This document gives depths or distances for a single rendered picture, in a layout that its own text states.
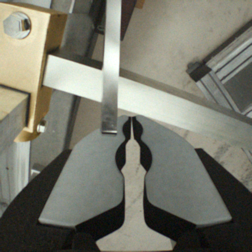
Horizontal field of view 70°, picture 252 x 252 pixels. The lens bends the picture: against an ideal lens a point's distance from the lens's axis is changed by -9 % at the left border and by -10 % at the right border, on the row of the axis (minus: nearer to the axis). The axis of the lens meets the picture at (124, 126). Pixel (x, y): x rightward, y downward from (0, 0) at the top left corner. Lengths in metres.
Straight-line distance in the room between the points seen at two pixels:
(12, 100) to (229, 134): 0.21
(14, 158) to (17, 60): 0.46
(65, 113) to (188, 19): 0.83
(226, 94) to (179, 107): 0.77
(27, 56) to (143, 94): 0.11
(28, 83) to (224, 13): 1.04
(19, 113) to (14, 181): 0.53
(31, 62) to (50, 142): 0.27
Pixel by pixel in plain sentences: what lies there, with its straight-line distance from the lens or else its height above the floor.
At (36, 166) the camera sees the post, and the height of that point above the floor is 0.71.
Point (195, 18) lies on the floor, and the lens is 1.07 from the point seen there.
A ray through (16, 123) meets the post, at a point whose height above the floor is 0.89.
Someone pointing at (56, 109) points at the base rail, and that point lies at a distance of 0.38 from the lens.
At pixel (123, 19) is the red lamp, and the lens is 0.32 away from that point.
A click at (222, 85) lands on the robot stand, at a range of 0.93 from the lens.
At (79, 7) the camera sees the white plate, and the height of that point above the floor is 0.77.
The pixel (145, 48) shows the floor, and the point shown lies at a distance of 1.04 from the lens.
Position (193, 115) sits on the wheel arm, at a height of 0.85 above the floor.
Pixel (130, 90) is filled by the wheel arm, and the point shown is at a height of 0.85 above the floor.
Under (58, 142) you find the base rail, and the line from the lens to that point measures 0.42.
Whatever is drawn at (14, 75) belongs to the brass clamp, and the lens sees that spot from 0.19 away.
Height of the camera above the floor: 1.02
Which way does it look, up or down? 59 degrees down
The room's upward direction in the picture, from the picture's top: 178 degrees counter-clockwise
